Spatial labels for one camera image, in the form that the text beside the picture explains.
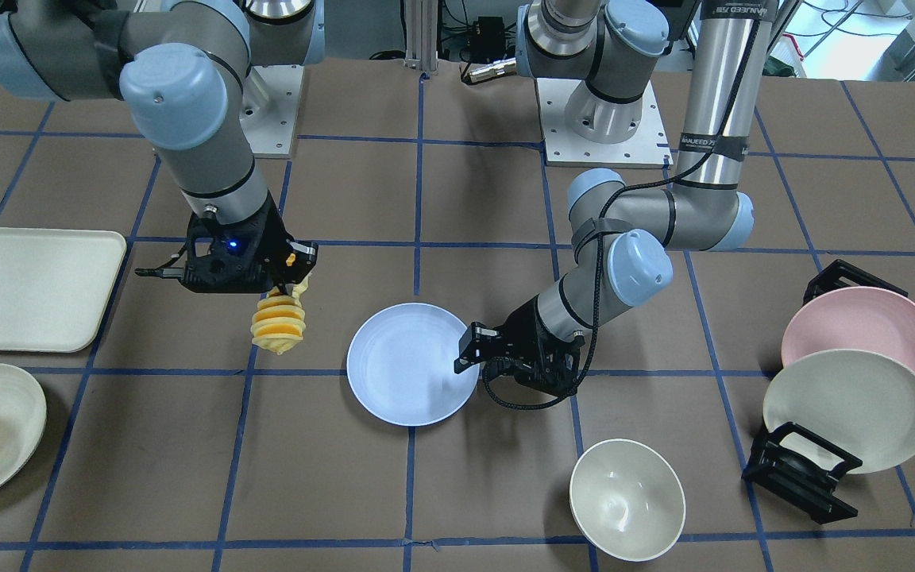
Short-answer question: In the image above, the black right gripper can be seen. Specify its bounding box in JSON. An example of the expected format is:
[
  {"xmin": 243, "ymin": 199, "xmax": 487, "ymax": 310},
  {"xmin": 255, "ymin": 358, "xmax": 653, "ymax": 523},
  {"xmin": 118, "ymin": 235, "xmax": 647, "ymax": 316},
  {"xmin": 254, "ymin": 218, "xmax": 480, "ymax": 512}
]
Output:
[{"xmin": 135, "ymin": 195, "xmax": 319, "ymax": 303}]

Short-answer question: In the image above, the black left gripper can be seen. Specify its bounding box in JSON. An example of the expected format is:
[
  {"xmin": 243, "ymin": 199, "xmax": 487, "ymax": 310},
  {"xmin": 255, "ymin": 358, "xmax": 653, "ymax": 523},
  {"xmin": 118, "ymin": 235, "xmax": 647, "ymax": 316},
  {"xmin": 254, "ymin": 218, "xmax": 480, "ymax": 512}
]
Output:
[{"xmin": 454, "ymin": 298, "xmax": 584, "ymax": 398}]

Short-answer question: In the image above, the striped yellow bread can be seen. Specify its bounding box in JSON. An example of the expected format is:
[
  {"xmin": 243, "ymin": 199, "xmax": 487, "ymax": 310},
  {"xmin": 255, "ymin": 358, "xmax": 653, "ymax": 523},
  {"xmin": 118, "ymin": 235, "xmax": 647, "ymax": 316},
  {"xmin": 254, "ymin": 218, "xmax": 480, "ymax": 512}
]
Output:
[{"xmin": 249, "ymin": 276, "xmax": 310, "ymax": 355}]

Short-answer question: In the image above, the blue plate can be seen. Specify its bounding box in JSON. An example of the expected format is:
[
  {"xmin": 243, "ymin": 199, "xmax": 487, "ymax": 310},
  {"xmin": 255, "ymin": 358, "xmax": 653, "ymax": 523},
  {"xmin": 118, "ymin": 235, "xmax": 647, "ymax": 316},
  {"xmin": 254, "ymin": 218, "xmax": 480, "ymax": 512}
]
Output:
[{"xmin": 346, "ymin": 303, "xmax": 479, "ymax": 427}]

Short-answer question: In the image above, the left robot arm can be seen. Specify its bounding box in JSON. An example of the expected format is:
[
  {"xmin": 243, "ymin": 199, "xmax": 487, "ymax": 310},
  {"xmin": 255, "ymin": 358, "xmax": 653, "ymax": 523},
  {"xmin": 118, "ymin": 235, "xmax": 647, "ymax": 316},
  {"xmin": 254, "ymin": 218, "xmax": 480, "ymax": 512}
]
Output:
[{"xmin": 453, "ymin": 1, "xmax": 778, "ymax": 404}]

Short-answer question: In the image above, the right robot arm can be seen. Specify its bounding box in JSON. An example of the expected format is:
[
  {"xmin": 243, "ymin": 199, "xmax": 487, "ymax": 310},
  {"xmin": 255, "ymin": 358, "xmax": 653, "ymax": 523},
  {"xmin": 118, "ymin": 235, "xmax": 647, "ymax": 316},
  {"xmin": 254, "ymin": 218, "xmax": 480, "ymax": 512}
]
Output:
[{"xmin": 0, "ymin": 1, "xmax": 326, "ymax": 296}]

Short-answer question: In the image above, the black plate rack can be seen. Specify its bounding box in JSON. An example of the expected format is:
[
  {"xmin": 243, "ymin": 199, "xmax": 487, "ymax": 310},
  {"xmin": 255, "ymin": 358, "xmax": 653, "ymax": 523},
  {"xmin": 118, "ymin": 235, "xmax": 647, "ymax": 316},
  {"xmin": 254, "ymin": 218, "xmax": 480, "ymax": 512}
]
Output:
[{"xmin": 741, "ymin": 258, "xmax": 909, "ymax": 525}]

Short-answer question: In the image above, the pink plate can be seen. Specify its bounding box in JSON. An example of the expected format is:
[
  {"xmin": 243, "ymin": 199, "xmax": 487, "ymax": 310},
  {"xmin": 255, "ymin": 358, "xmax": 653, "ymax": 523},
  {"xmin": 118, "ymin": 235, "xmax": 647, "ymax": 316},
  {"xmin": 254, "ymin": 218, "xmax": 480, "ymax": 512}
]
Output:
[{"xmin": 781, "ymin": 286, "xmax": 915, "ymax": 372}]

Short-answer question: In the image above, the cream plate in rack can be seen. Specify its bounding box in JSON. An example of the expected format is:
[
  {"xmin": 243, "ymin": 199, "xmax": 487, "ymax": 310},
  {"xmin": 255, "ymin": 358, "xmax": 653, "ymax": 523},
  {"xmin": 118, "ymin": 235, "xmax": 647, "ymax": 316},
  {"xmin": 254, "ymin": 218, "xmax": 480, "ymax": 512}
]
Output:
[{"xmin": 762, "ymin": 349, "xmax": 915, "ymax": 474}]

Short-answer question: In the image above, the cream bowl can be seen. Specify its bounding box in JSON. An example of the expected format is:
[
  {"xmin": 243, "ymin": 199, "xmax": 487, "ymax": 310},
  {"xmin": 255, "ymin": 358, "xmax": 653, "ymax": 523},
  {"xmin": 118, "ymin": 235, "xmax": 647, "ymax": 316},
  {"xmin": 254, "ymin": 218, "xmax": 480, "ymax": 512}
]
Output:
[{"xmin": 569, "ymin": 439, "xmax": 687, "ymax": 562}]

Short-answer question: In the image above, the white rectangular tray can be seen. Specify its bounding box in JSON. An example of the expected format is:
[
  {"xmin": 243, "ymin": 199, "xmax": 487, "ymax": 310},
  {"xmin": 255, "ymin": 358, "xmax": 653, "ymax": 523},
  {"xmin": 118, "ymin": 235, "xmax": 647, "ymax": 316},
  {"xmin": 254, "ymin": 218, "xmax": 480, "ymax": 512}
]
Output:
[{"xmin": 0, "ymin": 227, "xmax": 126, "ymax": 354}]

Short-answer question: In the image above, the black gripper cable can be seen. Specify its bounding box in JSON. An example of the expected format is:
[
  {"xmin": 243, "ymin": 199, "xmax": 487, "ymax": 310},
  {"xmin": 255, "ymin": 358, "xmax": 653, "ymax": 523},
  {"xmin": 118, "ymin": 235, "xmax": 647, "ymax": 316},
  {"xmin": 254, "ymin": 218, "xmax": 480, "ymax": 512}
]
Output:
[{"xmin": 480, "ymin": 0, "xmax": 768, "ymax": 412}]

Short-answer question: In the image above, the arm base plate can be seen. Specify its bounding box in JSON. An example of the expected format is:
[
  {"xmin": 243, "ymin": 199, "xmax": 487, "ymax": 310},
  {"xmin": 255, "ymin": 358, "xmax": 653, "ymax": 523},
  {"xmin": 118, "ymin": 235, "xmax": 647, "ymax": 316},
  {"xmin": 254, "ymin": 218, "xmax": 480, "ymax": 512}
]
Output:
[
  {"xmin": 536, "ymin": 79, "xmax": 673, "ymax": 168},
  {"xmin": 239, "ymin": 65, "xmax": 306, "ymax": 159}
]

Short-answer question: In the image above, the aluminium frame post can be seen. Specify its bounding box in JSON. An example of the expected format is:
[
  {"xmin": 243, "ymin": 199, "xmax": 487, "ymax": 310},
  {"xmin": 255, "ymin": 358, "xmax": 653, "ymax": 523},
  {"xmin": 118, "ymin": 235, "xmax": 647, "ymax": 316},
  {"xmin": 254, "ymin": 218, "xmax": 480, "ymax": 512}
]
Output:
[{"xmin": 403, "ymin": 0, "xmax": 440, "ymax": 77}]

